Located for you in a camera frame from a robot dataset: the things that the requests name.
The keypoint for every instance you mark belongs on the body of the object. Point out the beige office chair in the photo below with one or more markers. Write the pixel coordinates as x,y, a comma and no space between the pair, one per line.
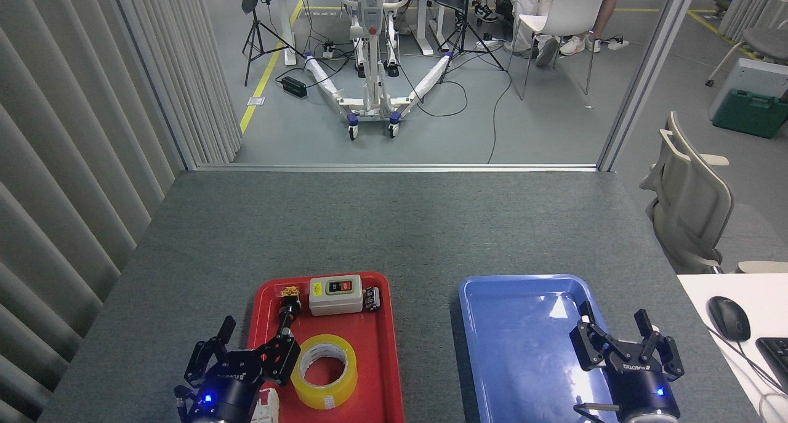
692,207

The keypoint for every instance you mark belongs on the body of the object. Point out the green plastic case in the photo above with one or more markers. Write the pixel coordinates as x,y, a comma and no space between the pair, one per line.
748,114

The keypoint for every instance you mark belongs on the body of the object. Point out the black keyboard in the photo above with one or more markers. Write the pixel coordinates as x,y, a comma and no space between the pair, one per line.
775,361

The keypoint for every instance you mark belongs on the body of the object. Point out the silver frame post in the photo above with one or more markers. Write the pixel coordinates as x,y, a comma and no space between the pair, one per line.
646,72

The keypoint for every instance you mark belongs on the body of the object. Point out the silver frame rail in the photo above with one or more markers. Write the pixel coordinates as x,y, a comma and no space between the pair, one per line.
394,167

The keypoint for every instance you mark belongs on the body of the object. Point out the short grey vertical blinds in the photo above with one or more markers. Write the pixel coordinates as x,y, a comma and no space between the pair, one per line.
754,4

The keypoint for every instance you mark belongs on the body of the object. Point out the blue plastic tray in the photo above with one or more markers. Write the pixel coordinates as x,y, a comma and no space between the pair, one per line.
517,349

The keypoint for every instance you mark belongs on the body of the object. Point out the black computer mouse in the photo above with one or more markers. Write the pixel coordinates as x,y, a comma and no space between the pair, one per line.
728,318

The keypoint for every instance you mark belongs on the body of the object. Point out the person in dark shorts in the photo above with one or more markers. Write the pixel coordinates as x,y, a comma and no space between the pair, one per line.
606,10

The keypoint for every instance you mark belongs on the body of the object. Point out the grey flat box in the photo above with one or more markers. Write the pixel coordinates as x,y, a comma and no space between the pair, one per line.
754,75

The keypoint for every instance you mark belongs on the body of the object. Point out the person's black white shoe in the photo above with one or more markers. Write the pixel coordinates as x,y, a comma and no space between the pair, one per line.
485,10

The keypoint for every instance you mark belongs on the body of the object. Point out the white desk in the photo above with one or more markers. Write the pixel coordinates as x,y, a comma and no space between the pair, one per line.
739,374

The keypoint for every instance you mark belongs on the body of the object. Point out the grey round seat chair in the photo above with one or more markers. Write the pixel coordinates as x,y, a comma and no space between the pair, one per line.
766,44

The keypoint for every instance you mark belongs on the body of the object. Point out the black tripod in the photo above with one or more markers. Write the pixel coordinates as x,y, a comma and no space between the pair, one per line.
462,35
255,29

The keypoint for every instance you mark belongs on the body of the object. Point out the red plastic tray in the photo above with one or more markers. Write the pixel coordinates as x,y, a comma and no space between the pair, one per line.
363,374

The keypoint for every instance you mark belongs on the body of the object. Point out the white power strip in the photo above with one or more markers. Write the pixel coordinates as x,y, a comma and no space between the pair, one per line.
617,43
329,50

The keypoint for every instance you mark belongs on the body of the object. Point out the white stand on wheels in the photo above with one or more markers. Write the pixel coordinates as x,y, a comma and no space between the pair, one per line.
372,16

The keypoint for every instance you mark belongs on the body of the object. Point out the person in pale trousers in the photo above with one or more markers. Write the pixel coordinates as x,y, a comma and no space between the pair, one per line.
529,4

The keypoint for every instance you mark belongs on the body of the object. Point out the white plastic chair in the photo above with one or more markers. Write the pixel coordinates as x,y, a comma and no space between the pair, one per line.
569,10

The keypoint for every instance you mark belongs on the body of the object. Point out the black power adapter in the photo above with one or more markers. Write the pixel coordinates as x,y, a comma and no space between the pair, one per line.
294,87

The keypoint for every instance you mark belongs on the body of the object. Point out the grey push button switch box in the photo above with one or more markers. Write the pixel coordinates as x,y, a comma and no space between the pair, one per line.
335,303

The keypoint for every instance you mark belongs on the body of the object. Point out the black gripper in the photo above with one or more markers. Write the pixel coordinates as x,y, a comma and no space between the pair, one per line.
225,398
646,395

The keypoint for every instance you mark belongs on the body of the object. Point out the long grey vertical blinds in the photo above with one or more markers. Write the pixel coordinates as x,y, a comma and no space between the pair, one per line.
61,133

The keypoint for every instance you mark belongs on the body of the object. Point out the yellow tape roll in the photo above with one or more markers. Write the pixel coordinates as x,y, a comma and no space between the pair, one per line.
308,392

